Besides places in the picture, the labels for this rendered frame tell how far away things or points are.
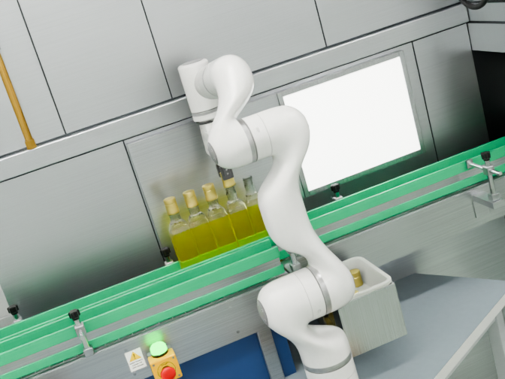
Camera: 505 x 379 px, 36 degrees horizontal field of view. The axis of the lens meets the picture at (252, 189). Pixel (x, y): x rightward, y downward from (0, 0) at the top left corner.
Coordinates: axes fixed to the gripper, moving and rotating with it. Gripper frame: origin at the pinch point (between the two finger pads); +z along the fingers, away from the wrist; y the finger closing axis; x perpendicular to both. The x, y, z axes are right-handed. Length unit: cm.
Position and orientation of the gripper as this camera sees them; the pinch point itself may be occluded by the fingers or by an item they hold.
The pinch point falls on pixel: (225, 171)
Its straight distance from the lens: 220.0
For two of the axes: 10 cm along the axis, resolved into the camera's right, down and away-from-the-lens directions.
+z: 2.7, 9.2, 2.9
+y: 2.9, 2.1, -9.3
